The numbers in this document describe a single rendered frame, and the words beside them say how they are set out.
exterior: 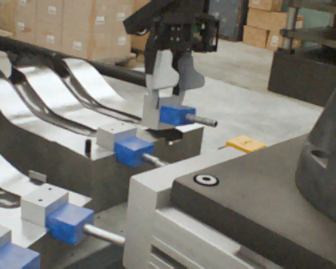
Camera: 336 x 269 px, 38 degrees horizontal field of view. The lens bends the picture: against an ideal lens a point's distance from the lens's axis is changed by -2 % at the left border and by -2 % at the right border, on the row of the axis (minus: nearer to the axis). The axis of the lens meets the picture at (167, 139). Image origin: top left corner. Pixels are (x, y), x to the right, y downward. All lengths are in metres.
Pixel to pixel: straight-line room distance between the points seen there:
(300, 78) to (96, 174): 4.20
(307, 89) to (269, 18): 2.90
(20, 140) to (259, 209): 0.59
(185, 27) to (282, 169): 0.46
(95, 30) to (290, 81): 1.91
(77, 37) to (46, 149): 4.03
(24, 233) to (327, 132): 0.38
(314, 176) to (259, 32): 7.33
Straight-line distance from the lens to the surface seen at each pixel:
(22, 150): 0.83
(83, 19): 4.71
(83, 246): 0.66
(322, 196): 0.30
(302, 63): 4.81
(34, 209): 0.60
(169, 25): 0.79
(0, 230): 0.55
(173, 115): 0.78
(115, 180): 0.74
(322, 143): 0.33
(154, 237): 0.41
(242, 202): 0.29
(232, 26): 7.75
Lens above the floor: 1.17
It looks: 21 degrees down
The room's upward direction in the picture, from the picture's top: 7 degrees clockwise
